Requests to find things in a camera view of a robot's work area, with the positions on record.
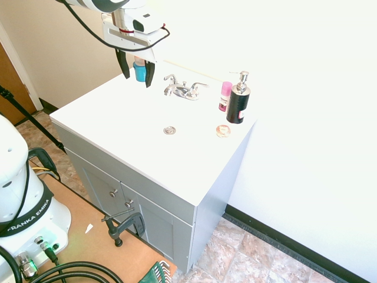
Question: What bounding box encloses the black soap dispenser chrome pump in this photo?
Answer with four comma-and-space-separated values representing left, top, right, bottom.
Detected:
226, 70, 252, 125

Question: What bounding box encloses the brown wooden base board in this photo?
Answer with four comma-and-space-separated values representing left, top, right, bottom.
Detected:
28, 159, 178, 283

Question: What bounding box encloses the pink spray bottle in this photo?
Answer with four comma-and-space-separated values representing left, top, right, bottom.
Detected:
218, 81, 233, 113

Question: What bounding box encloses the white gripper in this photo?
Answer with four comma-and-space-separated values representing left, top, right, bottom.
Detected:
101, 13, 158, 88

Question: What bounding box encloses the blue plastic cup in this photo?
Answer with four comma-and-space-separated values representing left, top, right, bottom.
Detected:
133, 56, 147, 83

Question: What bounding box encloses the round glass candle holder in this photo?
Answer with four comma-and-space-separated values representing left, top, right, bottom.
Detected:
215, 124, 232, 139

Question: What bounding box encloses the black metal C-clamp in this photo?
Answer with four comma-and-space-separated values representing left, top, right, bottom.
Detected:
101, 207, 146, 248

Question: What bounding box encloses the black thick cable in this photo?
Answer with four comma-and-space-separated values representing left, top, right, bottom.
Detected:
0, 246, 124, 283

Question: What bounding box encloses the brown wooden door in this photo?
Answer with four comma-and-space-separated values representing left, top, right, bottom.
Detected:
0, 41, 38, 126

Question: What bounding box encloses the green hex key set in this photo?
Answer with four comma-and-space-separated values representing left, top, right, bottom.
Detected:
138, 260, 171, 283

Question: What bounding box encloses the white sink countertop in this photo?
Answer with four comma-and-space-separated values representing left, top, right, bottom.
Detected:
49, 60, 258, 207

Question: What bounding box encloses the chrome faucet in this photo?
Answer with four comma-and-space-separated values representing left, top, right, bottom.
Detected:
163, 83, 200, 101

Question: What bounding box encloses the grey vanity cabinet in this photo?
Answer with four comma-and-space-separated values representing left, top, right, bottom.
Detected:
50, 117, 256, 275

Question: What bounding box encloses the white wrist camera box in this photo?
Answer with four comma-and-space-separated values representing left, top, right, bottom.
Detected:
123, 8, 166, 37

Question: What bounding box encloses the black tripod leg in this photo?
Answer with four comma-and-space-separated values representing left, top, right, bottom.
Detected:
0, 85, 67, 154

